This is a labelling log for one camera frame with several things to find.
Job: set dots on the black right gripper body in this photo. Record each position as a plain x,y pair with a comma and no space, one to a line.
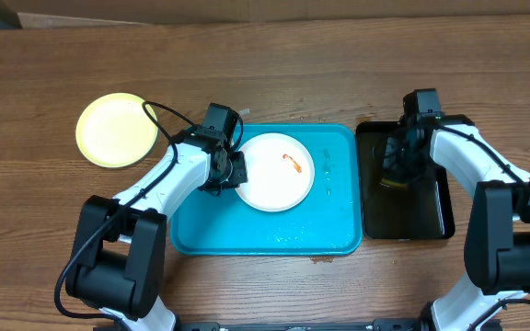
395,154

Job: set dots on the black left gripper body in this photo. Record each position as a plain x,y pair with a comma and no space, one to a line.
236,174

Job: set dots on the green yellow sponge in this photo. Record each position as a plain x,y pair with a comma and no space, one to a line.
393,184

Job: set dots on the white plate with ketchup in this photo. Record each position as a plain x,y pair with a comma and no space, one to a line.
280,170

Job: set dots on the yellow plate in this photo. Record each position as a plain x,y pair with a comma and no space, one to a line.
116,131

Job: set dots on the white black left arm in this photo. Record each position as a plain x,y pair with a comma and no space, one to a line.
117,261

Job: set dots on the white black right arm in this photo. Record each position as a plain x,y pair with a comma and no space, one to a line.
497,246

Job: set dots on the black water tray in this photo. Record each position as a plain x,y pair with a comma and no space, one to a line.
420,210

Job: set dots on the teal plastic tray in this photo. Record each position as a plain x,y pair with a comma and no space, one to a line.
327,222

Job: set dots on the brown cardboard backdrop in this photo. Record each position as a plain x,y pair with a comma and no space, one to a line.
208,11

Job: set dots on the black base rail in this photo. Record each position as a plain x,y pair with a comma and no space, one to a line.
376,325

